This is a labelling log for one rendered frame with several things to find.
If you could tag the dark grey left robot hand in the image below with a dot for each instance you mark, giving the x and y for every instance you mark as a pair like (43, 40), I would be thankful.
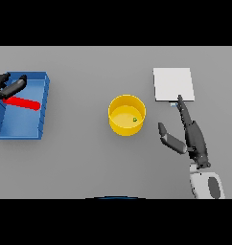
(10, 88)

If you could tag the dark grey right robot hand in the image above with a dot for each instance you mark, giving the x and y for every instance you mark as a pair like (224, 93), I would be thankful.
(194, 135)

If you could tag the red beaker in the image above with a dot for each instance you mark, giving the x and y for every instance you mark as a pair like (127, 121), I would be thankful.
(23, 103)

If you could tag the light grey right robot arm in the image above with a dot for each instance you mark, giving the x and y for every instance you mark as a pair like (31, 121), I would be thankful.
(206, 186)

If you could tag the pale square measuring scale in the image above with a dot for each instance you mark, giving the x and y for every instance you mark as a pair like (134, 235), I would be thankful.
(173, 84)

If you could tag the green nut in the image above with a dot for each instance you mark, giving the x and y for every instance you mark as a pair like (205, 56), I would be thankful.
(134, 120)

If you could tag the yellow bowl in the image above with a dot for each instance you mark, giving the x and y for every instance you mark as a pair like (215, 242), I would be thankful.
(127, 115)

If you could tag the blue plastic tray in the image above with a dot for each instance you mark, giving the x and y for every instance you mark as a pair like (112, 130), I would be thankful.
(22, 106)

